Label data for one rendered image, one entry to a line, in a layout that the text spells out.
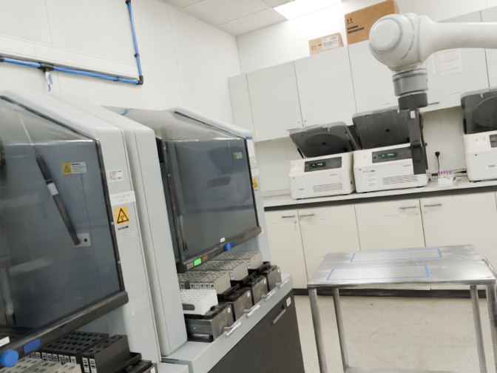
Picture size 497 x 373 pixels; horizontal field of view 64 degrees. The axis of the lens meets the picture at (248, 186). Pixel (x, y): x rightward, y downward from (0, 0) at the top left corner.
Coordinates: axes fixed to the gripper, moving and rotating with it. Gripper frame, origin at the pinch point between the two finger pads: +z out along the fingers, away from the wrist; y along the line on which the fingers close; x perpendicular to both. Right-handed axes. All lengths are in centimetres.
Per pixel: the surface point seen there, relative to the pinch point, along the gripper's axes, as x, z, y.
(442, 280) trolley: -1.1, 38.2, 18.5
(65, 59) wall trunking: 181, -83, 45
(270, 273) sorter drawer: 66, 39, 32
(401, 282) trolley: 11.2, 38.3, 17.3
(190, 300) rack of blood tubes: 74, 34, -15
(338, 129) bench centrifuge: 78, -27, 238
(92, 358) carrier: 74, 33, -56
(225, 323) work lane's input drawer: 66, 44, -8
